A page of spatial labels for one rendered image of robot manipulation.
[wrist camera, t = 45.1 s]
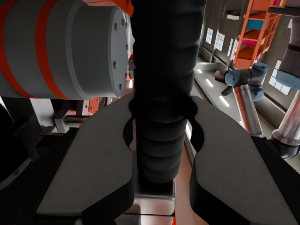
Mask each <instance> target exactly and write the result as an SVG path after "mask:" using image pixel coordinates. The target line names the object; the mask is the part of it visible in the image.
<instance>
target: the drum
mask: <svg viewBox="0 0 300 225"><path fill-rule="evenodd" d="M128 48H129V47H128V45H127V34H126V27H125V21H124V17H123V14H122V12H121V10H120V9H119V8H118V7H117V6H88V4H87V3H85V2H84V1H82V0H0V96H3V97H16V98H34V99H62V100H91V99H92V98H94V97H117V98H118V97H120V96H121V95H122V94H123V92H124V90H125V85H126V79H127V76H128V75H127V69H128Z"/></svg>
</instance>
